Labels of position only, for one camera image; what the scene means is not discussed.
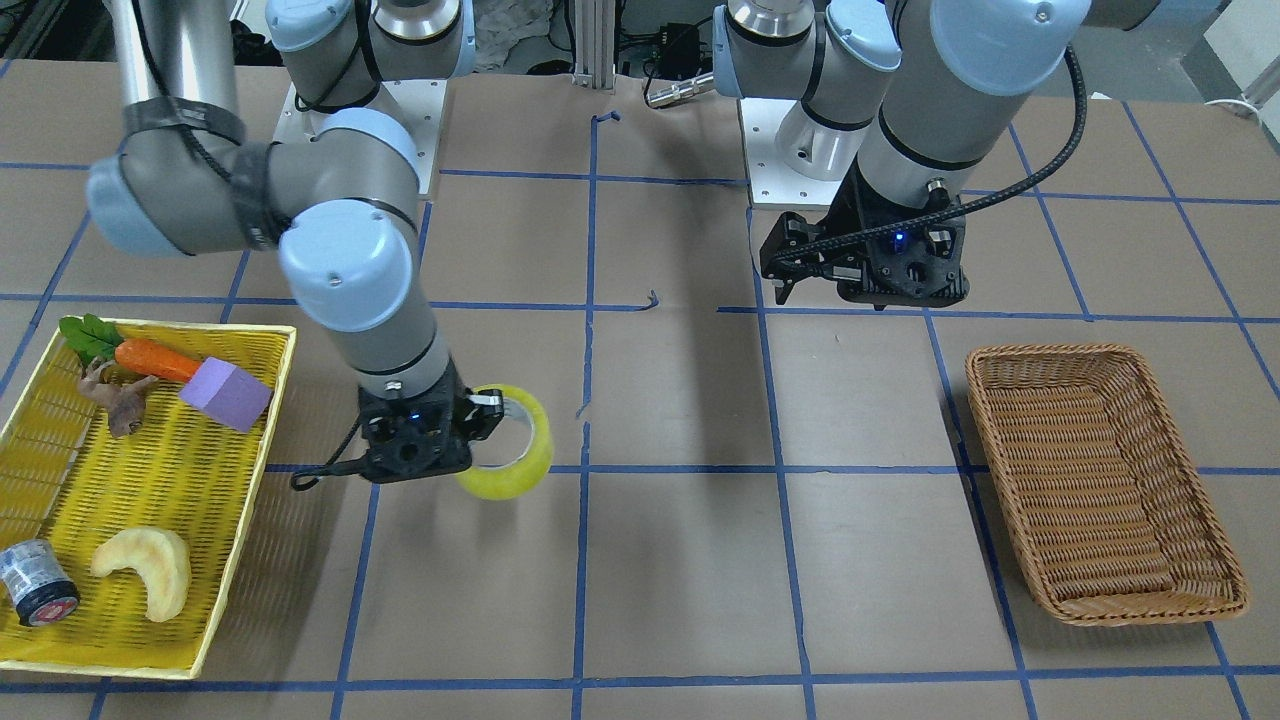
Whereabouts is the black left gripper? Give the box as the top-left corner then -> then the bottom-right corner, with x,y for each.
760,179 -> 970,307

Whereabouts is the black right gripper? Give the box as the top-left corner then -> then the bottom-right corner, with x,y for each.
358,363 -> 506,483

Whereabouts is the yellow tape roll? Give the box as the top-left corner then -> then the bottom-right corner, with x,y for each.
456,384 -> 554,501

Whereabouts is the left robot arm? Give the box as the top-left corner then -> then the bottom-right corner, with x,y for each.
712,1 -> 1091,309

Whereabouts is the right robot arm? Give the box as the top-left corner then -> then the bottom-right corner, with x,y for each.
86,1 -> 504,483

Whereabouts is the silver metal connector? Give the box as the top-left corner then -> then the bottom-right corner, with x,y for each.
644,72 -> 716,110

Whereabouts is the purple foam block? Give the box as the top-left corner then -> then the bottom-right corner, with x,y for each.
178,357 -> 273,434

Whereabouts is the toy banana slice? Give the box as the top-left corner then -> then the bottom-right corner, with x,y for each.
90,527 -> 191,623

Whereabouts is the toy lion figure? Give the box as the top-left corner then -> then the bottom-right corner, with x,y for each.
77,357 -> 161,438

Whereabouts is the toy carrot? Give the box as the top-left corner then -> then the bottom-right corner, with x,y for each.
58,313 -> 204,383

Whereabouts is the brown wicker basket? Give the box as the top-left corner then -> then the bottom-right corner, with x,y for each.
965,345 -> 1251,626

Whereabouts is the yellow woven basket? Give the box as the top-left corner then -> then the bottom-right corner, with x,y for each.
1,318 -> 297,680

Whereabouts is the small labelled jar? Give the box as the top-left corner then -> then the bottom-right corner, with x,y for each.
1,539 -> 81,626

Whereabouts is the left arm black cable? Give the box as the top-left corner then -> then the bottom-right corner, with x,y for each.
774,45 -> 1089,256

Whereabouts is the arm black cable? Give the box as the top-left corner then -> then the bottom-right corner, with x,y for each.
774,45 -> 1089,256
291,415 -> 366,491

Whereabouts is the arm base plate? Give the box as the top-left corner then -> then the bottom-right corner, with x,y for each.
271,79 -> 448,201
739,97 -> 870,211

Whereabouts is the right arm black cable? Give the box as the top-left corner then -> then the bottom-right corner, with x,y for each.
291,415 -> 366,491

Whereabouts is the aluminium frame post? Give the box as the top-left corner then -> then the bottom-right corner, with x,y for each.
568,0 -> 617,94

